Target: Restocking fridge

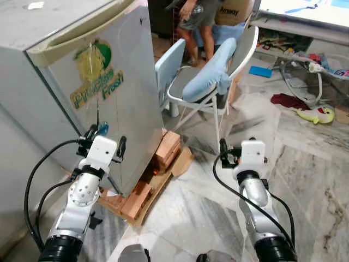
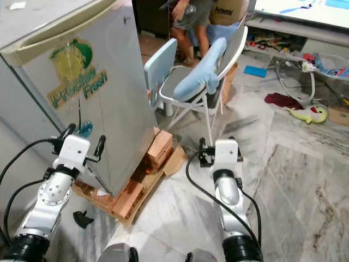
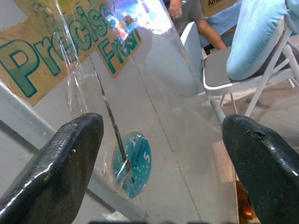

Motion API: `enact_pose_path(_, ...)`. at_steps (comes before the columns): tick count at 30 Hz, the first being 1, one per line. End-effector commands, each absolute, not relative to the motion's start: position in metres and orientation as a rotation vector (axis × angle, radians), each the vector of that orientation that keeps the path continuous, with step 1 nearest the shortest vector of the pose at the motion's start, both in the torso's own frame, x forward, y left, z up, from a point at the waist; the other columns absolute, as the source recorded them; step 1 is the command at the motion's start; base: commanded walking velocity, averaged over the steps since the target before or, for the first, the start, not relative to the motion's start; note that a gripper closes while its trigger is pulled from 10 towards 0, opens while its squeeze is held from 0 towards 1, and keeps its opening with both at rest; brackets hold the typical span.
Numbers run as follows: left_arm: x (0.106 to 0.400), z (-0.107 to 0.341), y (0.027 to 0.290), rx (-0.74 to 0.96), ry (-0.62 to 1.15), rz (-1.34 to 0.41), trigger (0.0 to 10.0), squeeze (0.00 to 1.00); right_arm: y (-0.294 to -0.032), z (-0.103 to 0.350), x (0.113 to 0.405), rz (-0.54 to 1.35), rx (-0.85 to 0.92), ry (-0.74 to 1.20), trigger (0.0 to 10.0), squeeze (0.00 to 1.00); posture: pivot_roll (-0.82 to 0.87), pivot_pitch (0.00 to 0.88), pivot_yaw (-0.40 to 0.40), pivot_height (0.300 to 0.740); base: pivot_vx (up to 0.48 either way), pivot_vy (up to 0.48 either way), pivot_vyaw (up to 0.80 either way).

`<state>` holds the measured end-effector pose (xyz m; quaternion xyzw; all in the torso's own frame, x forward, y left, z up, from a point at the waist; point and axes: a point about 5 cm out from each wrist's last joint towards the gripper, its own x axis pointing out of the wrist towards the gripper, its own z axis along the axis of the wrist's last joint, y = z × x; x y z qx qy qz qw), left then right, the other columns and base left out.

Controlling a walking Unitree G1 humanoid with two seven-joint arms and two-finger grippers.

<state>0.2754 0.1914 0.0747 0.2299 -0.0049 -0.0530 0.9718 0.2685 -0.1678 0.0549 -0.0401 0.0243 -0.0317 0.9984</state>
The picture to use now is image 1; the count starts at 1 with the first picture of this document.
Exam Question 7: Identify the person in grey shorts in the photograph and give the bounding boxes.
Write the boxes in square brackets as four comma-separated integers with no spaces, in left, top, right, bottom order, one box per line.
[176,0,221,67]

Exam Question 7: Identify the white printed board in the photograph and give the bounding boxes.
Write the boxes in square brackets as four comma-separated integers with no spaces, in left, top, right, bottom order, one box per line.
[257,0,349,28]

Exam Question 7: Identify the light blue cushion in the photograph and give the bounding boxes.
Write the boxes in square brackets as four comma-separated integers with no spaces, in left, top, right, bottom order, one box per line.
[183,37,238,103]

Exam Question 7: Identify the yellow green plush toy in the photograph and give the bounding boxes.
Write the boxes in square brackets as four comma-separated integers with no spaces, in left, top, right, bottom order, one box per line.
[294,105,336,125]

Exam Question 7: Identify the brown cardboard sheet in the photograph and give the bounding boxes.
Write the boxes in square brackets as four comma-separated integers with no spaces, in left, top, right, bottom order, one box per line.
[98,146,195,227]

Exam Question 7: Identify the red brick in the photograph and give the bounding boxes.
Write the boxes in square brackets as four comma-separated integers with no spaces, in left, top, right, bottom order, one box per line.
[120,181,154,220]

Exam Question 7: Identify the light blue plastic chair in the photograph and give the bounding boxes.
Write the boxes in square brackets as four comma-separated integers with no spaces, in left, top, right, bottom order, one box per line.
[155,39,186,118]

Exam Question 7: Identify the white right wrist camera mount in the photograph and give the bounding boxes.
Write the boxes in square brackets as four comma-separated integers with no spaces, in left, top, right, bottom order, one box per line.
[236,140,267,176]

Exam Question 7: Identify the blue flat pad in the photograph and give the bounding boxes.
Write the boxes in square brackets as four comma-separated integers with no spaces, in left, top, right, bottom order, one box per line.
[249,65,273,78]

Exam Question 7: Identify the stacked red bricks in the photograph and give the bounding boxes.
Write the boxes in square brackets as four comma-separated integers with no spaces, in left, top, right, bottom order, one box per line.
[153,130,182,171]

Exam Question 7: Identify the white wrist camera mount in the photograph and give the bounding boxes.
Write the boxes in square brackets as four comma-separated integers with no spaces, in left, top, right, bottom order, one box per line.
[236,140,267,176]
[85,135,118,171]

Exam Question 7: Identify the small black object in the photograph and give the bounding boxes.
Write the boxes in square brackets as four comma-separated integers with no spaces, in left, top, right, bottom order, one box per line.
[88,213,103,230]

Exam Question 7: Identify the green yellow produce fresh sticker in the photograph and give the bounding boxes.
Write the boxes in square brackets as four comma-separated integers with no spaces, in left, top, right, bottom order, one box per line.
[70,39,125,110]

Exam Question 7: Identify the baby rocker with metal frame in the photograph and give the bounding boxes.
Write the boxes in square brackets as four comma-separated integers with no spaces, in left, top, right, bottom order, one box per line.
[279,52,349,107]

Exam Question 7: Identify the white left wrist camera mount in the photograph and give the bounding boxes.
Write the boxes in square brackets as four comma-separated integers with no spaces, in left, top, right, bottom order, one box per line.
[85,135,118,171]

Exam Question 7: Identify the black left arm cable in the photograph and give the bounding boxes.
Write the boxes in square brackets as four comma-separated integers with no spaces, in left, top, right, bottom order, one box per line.
[25,139,91,252]

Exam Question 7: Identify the white folding chair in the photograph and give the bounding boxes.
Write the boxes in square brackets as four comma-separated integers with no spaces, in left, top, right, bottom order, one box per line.
[166,25,260,148]

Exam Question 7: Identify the grey left robot foot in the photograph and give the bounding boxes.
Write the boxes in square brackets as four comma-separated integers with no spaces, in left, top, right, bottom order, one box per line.
[117,244,151,262]

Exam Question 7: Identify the grey right robot foot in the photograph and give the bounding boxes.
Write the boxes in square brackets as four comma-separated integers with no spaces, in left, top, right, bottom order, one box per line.
[196,250,236,262]

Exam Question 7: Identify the silver fridge door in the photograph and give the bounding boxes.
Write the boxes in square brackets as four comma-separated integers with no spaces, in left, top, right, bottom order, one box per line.
[26,0,167,198]

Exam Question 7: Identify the grey robot foot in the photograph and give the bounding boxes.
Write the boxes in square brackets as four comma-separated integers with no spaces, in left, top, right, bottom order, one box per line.
[117,244,151,262]
[196,250,236,262]

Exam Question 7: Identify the brown Amway cardboard box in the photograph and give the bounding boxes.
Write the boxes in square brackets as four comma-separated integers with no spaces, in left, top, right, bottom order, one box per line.
[214,0,255,27]

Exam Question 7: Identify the maroon cloth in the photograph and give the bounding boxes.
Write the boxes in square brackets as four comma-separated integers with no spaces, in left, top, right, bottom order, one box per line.
[271,93,310,111]

